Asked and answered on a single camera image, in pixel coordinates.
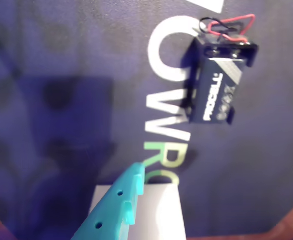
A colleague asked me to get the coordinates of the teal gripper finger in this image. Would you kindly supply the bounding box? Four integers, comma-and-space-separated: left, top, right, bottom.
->
72, 162, 147, 240

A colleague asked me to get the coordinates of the small black battery pack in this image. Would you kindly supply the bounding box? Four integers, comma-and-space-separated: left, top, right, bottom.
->
182, 13, 260, 126

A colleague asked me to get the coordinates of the white open cardboard box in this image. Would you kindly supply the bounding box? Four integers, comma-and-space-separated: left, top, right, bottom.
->
88, 183, 188, 240

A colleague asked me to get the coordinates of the black printed desk mat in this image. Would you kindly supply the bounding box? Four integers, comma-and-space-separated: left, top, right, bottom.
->
0, 0, 293, 240

